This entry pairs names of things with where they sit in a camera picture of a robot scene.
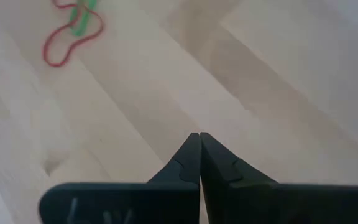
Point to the red rubber band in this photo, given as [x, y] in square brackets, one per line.
[54, 64]

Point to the green rubber band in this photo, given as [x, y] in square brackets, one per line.
[79, 28]

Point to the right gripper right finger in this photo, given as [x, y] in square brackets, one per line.
[244, 199]

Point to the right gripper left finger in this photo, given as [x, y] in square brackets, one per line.
[166, 199]

